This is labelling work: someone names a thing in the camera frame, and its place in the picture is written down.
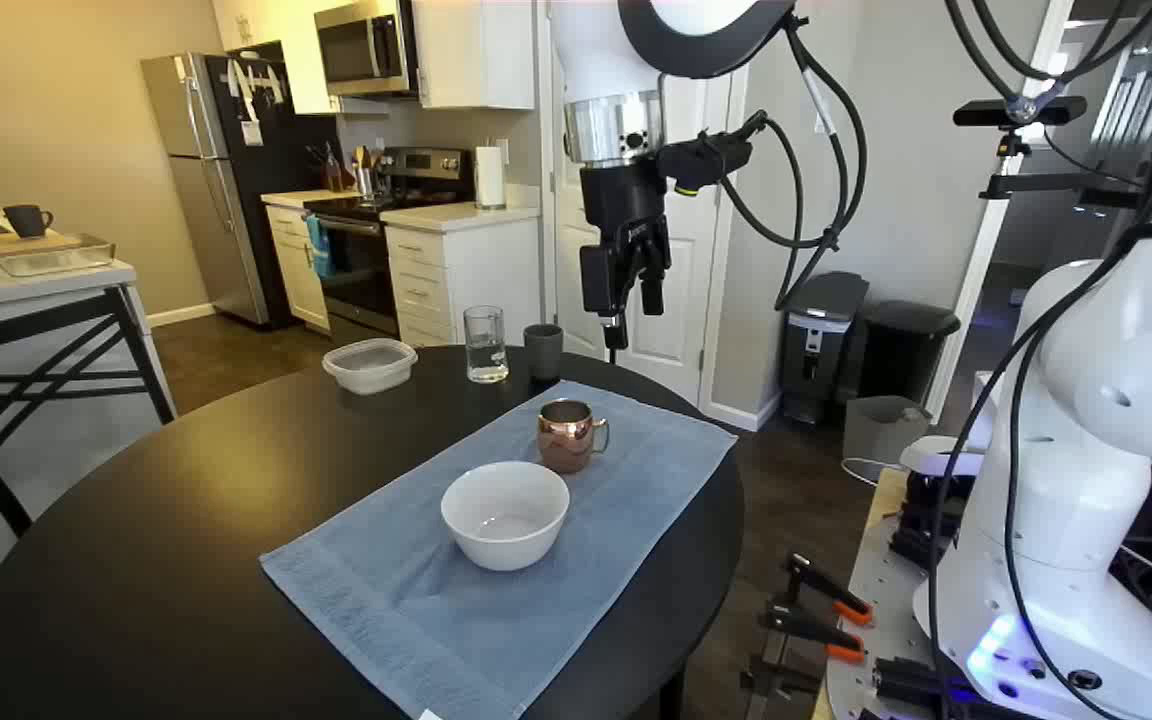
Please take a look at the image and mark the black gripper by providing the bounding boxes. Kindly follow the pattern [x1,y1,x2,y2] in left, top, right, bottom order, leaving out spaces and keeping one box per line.
[580,157,673,368]

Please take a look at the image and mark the copper mug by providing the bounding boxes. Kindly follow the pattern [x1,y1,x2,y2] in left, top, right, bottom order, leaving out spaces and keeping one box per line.
[533,396,614,482]

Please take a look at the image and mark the robot base mounting platform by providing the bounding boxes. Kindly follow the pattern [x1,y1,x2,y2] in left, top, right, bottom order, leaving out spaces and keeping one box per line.
[821,463,1010,720]

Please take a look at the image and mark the white ceramic bowl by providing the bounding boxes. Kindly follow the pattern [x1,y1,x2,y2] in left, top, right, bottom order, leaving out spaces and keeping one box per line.
[438,461,571,575]

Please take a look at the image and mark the white bowl at edge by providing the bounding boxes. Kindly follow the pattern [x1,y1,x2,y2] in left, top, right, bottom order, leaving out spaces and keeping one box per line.
[322,338,422,401]

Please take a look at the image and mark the white panel door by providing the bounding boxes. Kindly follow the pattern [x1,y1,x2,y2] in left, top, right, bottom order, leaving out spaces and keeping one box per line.
[542,71,747,406]

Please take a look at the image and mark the grey ceramic mug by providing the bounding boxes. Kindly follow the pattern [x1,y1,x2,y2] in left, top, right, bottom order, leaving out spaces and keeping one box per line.
[522,320,567,394]

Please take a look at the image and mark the clear drinking glass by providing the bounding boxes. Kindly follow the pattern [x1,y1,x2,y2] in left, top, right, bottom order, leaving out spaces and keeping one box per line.
[459,304,511,387]

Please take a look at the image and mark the white lower cabinet with drawers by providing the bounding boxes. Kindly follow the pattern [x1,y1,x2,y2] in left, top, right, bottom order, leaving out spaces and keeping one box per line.
[382,199,550,351]

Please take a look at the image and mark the white paper towel roll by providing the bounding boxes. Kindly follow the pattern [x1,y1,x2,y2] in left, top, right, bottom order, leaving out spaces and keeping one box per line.
[471,141,511,213]

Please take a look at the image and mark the tall black trash can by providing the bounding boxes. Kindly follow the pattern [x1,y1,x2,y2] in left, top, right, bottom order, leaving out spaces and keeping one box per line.
[775,269,872,431]

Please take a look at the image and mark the stainless black oven range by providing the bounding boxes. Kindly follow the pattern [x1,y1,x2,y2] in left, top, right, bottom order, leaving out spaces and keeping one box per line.
[314,146,475,345]

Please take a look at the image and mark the white upper cabinet beside microwave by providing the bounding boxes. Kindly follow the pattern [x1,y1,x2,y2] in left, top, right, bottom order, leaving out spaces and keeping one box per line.
[409,0,542,112]

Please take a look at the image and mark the kitchen utensil crock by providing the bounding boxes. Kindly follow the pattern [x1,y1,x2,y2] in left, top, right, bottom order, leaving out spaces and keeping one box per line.
[348,141,386,206]

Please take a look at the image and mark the wide black trash can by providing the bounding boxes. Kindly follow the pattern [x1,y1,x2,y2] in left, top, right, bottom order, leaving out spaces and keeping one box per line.
[853,296,963,406]

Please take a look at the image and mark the small grey waste bin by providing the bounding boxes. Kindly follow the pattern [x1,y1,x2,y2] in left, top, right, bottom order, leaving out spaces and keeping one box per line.
[842,394,933,488]

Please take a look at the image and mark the blue dish towel on oven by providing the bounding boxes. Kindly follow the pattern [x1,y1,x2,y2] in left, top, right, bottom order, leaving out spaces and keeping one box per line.
[306,213,334,283]

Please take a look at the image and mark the narrow white lower cabinet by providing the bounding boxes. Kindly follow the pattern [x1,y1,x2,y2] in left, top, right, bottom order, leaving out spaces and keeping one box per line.
[262,189,337,338]

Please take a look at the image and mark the stainless over-range microwave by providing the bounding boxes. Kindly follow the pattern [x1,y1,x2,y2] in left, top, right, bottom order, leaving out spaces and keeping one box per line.
[314,0,415,100]

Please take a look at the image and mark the black orange-tipped clamp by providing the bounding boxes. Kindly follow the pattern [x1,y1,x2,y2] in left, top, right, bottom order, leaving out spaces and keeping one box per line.
[785,550,878,633]
[760,597,869,669]
[738,652,830,705]

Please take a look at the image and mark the blue cloth towel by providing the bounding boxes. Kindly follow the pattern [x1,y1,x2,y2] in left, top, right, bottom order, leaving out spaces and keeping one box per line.
[258,375,744,720]

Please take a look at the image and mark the small black and white device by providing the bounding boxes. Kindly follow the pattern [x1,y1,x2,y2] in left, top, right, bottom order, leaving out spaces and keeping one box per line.
[890,431,997,574]

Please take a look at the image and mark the stainless black refrigerator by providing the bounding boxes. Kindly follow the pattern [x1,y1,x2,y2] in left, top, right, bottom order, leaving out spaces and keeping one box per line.
[135,37,339,331]

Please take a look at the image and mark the white upper cabinet above fridge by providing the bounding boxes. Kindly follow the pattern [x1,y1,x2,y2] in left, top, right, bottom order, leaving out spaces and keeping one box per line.
[209,0,339,118]

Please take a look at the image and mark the black cross-back chair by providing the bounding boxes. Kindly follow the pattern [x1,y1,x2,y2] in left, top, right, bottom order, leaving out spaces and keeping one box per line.
[0,283,180,537]

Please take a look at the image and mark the round black table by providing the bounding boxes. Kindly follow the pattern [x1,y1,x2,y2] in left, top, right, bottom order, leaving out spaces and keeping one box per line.
[0,345,747,720]

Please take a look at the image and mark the white counter island cabinet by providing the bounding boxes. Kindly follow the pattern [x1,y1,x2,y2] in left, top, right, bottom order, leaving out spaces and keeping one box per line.
[0,257,142,345]

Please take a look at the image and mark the dark mug on counter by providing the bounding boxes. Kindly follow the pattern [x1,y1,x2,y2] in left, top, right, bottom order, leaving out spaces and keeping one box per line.
[0,199,55,243]

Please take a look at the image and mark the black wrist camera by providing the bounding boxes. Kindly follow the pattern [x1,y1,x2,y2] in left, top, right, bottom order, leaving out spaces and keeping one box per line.
[654,126,760,193]

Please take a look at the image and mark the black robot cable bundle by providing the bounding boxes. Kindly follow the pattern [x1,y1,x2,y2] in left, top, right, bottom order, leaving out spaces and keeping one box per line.
[712,0,1152,720]

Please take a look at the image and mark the black camera on stand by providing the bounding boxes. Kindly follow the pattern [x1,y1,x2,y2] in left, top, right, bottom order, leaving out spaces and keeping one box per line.
[951,91,1147,213]

